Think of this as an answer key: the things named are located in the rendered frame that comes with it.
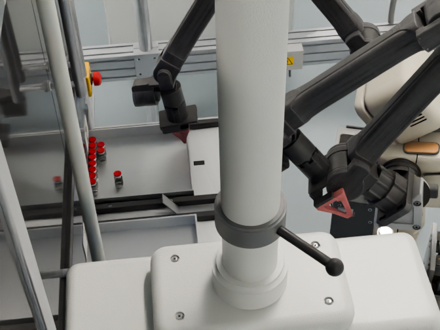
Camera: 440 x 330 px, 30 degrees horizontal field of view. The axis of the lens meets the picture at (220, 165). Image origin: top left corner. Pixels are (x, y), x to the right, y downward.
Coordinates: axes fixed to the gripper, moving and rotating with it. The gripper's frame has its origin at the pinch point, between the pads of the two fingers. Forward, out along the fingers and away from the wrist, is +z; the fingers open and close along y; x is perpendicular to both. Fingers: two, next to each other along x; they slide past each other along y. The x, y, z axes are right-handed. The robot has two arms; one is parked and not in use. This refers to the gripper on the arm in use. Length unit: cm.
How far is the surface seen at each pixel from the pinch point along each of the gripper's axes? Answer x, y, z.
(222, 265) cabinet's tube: 98, -13, -71
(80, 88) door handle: 41, 11, -57
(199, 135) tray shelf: -3.7, -3.8, 3.1
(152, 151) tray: 1.3, 9.3, 0.9
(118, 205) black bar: 21.6, 18.0, -2.2
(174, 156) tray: 4.0, 3.4, 1.8
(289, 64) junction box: -80, -36, 48
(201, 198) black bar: 21.7, -2.8, 0.8
